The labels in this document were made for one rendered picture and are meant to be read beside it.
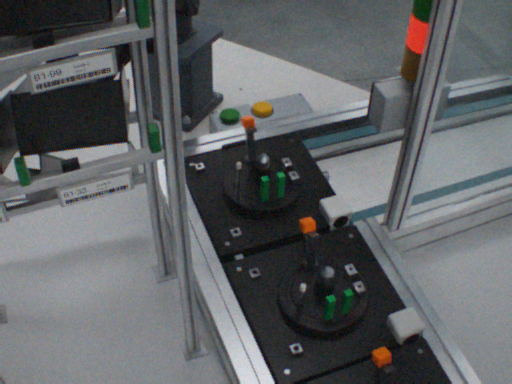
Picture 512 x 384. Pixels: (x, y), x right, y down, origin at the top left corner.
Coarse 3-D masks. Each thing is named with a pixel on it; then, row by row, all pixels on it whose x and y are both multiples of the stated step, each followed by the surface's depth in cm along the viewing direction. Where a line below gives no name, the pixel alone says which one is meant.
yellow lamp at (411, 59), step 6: (408, 48) 85; (408, 54) 85; (414, 54) 84; (420, 54) 84; (408, 60) 86; (414, 60) 85; (402, 66) 88; (408, 66) 86; (414, 66) 86; (402, 72) 88; (408, 72) 87; (414, 72) 86; (408, 78) 87; (414, 78) 87
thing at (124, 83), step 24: (120, 72) 72; (24, 96) 66; (48, 96) 66; (72, 96) 67; (96, 96) 68; (120, 96) 68; (24, 120) 67; (48, 120) 67; (72, 120) 68; (96, 120) 69; (120, 120) 69; (24, 144) 68; (48, 144) 68; (72, 144) 69; (96, 144) 70
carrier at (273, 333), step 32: (256, 256) 102; (288, 256) 102; (320, 256) 102; (352, 256) 102; (256, 288) 97; (288, 288) 95; (320, 288) 92; (352, 288) 94; (384, 288) 98; (256, 320) 93; (288, 320) 92; (320, 320) 91; (352, 320) 91; (384, 320) 93; (416, 320) 91; (288, 352) 89; (320, 352) 89; (352, 352) 89
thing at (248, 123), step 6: (246, 120) 109; (252, 120) 110; (246, 126) 110; (252, 126) 110; (246, 132) 111; (252, 132) 110; (246, 138) 112; (252, 138) 111; (246, 144) 112; (252, 144) 112; (252, 150) 112; (252, 156) 113
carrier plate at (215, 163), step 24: (264, 144) 121; (288, 144) 121; (192, 168) 116; (216, 168) 116; (312, 168) 116; (192, 192) 111; (216, 192) 111; (312, 192) 112; (216, 216) 108; (240, 216) 108; (288, 216) 108; (312, 216) 108; (216, 240) 104; (240, 240) 104; (264, 240) 104; (288, 240) 105
